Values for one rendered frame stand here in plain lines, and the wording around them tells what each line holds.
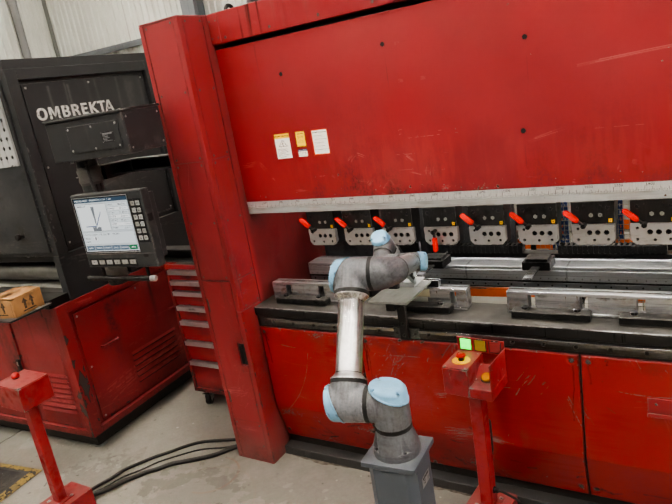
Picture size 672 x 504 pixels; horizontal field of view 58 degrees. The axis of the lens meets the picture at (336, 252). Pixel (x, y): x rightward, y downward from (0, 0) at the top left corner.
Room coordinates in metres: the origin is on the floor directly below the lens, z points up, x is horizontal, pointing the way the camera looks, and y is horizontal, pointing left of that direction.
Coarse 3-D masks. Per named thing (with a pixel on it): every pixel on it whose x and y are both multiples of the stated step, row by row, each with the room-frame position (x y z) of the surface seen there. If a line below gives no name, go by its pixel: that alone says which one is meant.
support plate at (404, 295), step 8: (400, 288) 2.51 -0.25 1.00; (408, 288) 2.50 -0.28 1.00; (416, 288) 2.48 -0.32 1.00; (424, 288) 2.48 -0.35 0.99; (376, 296) 2.46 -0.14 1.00; (384, 296) 2.45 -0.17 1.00; (392, 296) 2.43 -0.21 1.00; (400, 296) 2.41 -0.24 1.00; (408, 296) 2.40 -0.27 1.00; (400, 304) 2.34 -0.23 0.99
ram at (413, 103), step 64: (448, 0) 2.40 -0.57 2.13; (512, 0) 2.27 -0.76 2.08; (576, 0) 2.16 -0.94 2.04; (640, 0) 2.05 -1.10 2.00; (256, 64) 2.92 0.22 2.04; (320, 64) 2.73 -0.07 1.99; (384, 64) 2.57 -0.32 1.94; (448, 64) 2.42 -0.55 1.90; (512, 64) 2.28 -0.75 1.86; (576, 64) 2.16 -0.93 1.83; (640, 64) 2.05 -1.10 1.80; (256, 128) 2.96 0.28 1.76; (320, 128) 2.76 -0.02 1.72; (384, 128) 2.59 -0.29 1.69; (448, 128) 2.43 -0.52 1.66; (512, 128) 2.30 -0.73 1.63; (576, 128) 2.17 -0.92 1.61; (640, 128) 2.06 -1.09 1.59; (256, 192) 3.00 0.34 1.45; (320, 192) 2.80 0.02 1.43; (384, 192) 2.61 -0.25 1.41; (640, 192) 2.06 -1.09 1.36
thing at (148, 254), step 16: (96, 192) 2.82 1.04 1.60; (112, 192) 2.74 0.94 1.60; (128, 192) 2.70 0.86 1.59; (144, 192) 2.68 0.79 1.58; (144, 208) 2.66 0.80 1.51; (144, 224) 2.67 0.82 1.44; (160, 224) 2.76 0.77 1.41; (144, 240) 2.68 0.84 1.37; (160, 240) 2.74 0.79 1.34; (96, 256) 2.84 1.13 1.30; (112, 256) 2.79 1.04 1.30; (128, 256) 2.74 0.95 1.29; (144, 256) 2.69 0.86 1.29; (160, 256) 2.68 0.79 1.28
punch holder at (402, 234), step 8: (400, 208) 2.58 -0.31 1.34; (408, 208) 2.55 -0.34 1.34; (416, 208) 2.60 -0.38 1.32; (384, 216) 2.62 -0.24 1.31; (392, 216) 2.60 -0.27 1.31; (400, 216) 2.58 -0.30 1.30; (408, 216) 2.56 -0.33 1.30; (416, 216) 2.59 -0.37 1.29; (392, 224) 2.60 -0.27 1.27; (400, 224) 2.58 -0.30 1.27; (416, 224) 2.58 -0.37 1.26; (392, 232) 2.60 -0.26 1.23; (400, 232) 2.58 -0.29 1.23; (408, 232) 2.56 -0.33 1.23; (416, 232) 2.58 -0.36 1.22; (400, 240) 2.58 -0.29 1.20; (408, 240) 2.56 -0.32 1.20; (416, 240) 2.57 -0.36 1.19
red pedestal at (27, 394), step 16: (0, 384) 2.68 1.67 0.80; (16, 384) 2.65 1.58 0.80; (32, 384) 2.65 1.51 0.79; (48, 384) 2.71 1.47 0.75; (0, 400) 2.69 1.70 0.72; (16, 400) 2.61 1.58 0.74; (32, 400) 2.63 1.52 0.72; (32, 416) 2.68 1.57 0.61; (32, 432) 2.69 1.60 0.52; (48, 448) 2.70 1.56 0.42; (48, 464) 2.68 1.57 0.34; (48, 480) 2.69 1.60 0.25; (64, 496) 2.70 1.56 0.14; (80, 496) 2.70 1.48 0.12
